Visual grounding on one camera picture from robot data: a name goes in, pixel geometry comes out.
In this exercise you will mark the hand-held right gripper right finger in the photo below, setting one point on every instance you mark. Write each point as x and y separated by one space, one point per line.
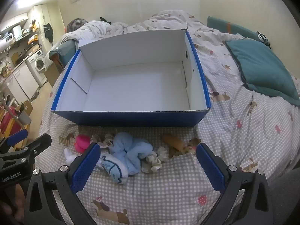
211 168

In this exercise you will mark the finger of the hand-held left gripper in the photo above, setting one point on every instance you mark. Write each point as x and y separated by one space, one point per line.
39 143
16 138

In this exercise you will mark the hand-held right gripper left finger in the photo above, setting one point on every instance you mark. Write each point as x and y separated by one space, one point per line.
85 166

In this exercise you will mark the pink sock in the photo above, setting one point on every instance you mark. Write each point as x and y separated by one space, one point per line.
82 143

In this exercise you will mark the white sock with blue print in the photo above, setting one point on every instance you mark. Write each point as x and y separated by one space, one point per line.
112 167

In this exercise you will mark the tan sock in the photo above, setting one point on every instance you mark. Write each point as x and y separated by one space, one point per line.
174 143

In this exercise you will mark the cream scrunchie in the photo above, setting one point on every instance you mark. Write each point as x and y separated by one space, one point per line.
153 161

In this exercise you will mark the blue cardboard box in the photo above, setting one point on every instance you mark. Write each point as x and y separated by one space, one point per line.
140 79

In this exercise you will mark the red bag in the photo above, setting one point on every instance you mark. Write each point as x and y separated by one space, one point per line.
8 124

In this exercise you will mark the grey bin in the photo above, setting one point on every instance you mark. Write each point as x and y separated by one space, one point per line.
24 117

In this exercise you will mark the wooden rack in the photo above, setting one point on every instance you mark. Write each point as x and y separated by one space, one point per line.
9 112

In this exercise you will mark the brown patterned scrunchie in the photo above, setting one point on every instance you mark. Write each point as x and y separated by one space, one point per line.
105 140

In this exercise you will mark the printed checkered blanket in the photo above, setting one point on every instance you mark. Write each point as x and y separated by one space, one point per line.
234 121

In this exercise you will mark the white kitchen cabinets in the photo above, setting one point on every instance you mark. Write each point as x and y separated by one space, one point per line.
21 80

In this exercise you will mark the brown cardboard box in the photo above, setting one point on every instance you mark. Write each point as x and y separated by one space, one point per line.
52 76

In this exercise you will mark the white washing machine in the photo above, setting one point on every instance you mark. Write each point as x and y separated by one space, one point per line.
37 62

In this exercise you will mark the teal cushion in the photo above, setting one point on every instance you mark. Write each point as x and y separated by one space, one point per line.
62 54

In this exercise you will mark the dark hanging clothes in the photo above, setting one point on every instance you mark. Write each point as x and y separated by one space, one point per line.
48 31

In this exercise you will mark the grey plush cushion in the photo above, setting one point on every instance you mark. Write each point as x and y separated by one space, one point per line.
75 24

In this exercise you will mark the black and white cloth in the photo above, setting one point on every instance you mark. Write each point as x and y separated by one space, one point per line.
263 37

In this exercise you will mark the teal pillow with orange stripe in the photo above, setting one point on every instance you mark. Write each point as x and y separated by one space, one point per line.
232 28

